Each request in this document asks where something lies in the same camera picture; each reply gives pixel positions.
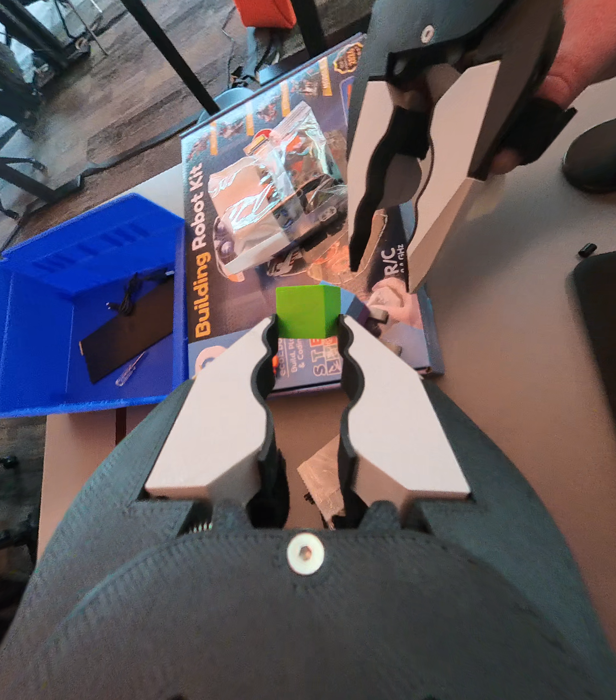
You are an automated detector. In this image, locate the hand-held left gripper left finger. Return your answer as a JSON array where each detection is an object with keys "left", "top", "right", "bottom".
[{"left": 145, "top": 316, "right": 289, "bottom": 528}]

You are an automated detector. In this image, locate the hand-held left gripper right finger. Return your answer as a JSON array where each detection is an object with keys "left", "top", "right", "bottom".
[{"left": 335, "top": 316, "right": 472, "bottom": 527}]

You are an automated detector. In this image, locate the grey desk with cable flap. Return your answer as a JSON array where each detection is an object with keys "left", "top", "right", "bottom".
[{"left": 37, "top": 410, "right": 123, "bottom": 559}]

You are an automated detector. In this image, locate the person's right hand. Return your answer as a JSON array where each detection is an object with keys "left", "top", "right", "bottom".
[{"left": 537, "top": 0, "right": 616, "bottom": 109}]

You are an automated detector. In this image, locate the light blue round stool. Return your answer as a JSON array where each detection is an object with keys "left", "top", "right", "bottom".
[{"left": 199, "top": 89, "right": 257, "bottom": 117}]

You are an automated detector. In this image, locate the orange tote bag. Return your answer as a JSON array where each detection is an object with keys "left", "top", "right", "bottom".
[{"left": 234, "top": 0, "right": 298, "bottom": 28}]

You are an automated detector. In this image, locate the blue plastic storage bin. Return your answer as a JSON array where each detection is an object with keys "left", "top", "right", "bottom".
[{"left": 0, "top": 192, "right": 190, "bottom": 421}]

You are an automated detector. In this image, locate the black metal table leg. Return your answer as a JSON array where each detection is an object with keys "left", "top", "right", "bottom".
[{"left": 122, "top": 0, "right": 220, "bottom": 114}]

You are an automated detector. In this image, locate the black cable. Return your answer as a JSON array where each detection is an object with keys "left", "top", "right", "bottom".
[{"left": 105, "top": 271, "right": 175, "bottom": 317}]

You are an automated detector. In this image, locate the dark blue cardboard kit box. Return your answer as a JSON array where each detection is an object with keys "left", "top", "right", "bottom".
[{"left": 181, "top": 33, "right": 445, "bottom": 392}]

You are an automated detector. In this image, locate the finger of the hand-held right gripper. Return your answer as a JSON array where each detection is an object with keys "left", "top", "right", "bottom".
[
  {"left": 346, "top": 80, "right": 431, "bottom": 273},
  {"left": 405, "top": 60, "right": 503, "bottom": 294}
]

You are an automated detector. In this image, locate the clear bag with white flap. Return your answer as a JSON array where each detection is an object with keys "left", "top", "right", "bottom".
[{"left": 207, "top": 104, "right": 351, "bottom": 274}]

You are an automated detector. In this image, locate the green wooden cube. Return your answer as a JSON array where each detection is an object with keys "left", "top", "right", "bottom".
[{"left": 275, "top": 284, "right": 342, "bottom": 339}]

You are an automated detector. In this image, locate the small clear-handled screwdriver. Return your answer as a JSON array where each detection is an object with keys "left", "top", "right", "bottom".
[{"left": 116, "top": 351, "right": 147, "bottom": 388}]

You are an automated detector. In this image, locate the blue wooden cube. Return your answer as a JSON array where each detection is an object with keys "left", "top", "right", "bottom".
[{"left": 340, "top": 289, "right": 370, "bottom": 324}]

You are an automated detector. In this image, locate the flat black rectangular panel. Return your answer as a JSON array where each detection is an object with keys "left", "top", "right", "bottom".
[{"left": 78, "top": 284, "right": 175, "bottom": 384}]

